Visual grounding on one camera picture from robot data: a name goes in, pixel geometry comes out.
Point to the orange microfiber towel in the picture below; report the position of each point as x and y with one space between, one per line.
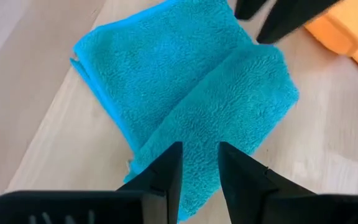
353 31

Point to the teal microfiber towel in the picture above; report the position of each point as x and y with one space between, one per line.
182 87

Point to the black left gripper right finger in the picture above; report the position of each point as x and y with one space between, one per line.
275 208

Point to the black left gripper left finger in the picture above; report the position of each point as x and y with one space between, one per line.
120 208

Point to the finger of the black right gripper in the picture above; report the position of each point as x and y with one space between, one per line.
249 8
291 18

